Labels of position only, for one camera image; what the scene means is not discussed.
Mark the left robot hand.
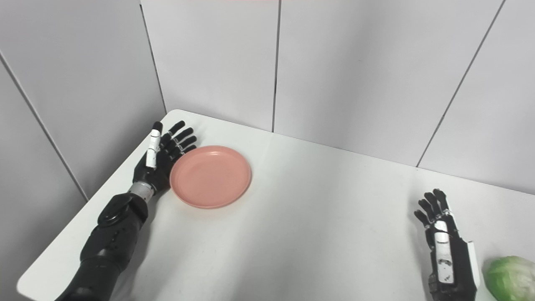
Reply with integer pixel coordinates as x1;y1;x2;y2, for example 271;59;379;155
133;121;198;195

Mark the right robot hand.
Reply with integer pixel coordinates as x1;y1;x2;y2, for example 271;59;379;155
414;189;481;301

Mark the pink plate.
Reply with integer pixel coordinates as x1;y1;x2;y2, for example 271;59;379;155
169;145;252;209

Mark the green white cabbage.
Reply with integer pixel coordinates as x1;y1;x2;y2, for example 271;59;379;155
483;255;535;301

